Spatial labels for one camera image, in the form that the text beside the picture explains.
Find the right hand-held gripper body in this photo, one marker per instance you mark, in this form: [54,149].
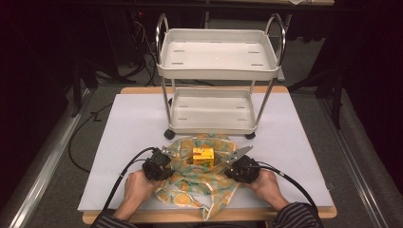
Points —
[245,171]

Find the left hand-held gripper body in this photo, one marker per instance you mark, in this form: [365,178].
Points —
[155,166]

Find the patterned yellow green cloth bag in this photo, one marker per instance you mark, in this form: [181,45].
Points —
[190,185]

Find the yellow juice box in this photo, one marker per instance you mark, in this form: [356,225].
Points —
[202,156]

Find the white two-tier cart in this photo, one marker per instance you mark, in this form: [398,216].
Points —
[218,57]

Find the person's left hand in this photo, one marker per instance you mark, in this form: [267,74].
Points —
[138,190]

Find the person's right hand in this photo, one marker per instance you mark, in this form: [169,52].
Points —
[269,188]

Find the dark metal stand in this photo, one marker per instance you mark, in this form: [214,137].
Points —
[335,95]
[80,85]

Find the metal floor rail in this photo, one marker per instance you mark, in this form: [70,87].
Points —
[358,164]
[41,171]

